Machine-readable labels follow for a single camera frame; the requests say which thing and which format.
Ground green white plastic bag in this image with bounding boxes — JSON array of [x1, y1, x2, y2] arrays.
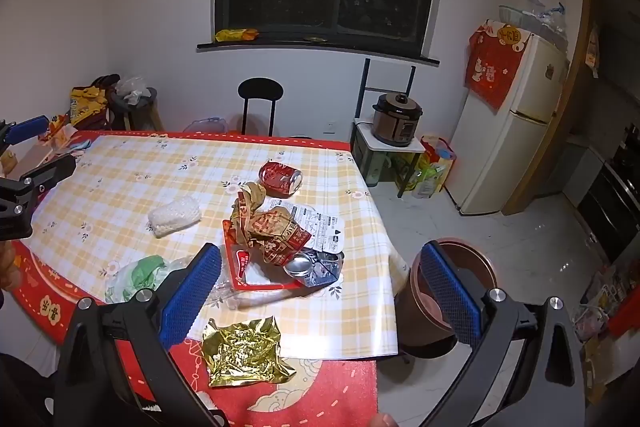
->
[[104, 255, 173, 305]]

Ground clear plastic container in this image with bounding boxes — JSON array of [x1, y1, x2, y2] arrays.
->
[[182, 117, 228, 135]]

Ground pile of bags on stool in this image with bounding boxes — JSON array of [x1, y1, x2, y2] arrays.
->
[[110, 87, 163, 131]]

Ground brown round bin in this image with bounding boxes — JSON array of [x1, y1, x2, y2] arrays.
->
[[395, 237, 498, 358]]

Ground brown electric pressure cooker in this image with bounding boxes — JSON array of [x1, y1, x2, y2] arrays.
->
[[372, 92, 423, 148]]

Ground yellow printed bags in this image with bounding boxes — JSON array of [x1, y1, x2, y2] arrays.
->
[[69, 84, 108, 128]]

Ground pile of plastic bags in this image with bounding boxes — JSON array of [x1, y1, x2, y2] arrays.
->
[[572, 267, 631, 343]]

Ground wooden door frame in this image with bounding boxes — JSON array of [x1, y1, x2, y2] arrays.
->
[[502, 0, 640, 215]]

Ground crumpled clear plastic bag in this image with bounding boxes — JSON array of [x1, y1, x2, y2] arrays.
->
[[116, 77, 151, 105]]

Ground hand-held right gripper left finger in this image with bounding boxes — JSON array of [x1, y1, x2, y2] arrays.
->
[[52, 243, 231, 427]]

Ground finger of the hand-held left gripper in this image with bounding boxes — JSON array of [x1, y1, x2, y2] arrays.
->
[[0, 154, 77, 241], [0, 116, 49, 148]]

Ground pale bowl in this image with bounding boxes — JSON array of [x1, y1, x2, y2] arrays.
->
[[498, 4, 533, 28]]

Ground red food tray package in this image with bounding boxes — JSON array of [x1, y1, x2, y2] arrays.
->
[[221, 219, 346, 293]]

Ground gold foil wrapper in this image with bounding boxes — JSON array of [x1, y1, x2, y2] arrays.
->
[[201, 316, 297, 389]]

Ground black kitchen stove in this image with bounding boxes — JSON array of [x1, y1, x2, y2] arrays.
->
[[577, 124, 640, 265]]

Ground yellow snack packet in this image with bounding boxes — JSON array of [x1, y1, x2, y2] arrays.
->
[[215, 28, 259, 42]]

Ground hanging snack bag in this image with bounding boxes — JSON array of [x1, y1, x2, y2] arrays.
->
[[585, 24, 601, 80]]

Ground brown paper wrapper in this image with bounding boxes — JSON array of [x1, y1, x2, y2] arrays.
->
[[231, 182, 313, 268]]

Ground red drink can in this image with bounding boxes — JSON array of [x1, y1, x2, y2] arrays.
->
[[258, 160, 304, 198]]

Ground red printed cloth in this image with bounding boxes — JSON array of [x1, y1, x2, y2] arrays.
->
[[464, 19, 535, 110]]

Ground cream refrigerator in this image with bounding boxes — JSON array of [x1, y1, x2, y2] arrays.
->
[[447, 24, 571, 215]]

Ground black window sill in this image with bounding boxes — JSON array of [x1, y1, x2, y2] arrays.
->
[[196, 38, 441, 68]]

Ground crushed blue white can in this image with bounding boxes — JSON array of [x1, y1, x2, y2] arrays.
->
[[282, 249, 346, 289]]

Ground clear plastic containers pile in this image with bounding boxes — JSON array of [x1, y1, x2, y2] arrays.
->
[[525, 0, 568, 38]]

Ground red yellow shopping bag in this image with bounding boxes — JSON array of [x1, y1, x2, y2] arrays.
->
[[410, 136, 457, 200]]

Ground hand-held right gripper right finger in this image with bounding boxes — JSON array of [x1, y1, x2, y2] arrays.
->
[[417, 241, 586, 427]]

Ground white top side table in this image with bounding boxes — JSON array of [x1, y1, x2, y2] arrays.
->
[[352, 117, 428, 198]]

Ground white paper box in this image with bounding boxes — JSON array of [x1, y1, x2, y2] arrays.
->
[[10, 134, 76, 170]]

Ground yellow plaid tablecloth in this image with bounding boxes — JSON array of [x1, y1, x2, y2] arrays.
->
[[30, 134, 408, 360]]

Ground black metal frame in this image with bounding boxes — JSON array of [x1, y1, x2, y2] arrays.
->
[[357, 58, 417, 122]]

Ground dark bag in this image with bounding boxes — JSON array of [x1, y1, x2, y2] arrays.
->
[[90, 74, 121, 130]]

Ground red snack packet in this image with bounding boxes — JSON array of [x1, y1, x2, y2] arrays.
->
[[42, 113, 81, 142]]

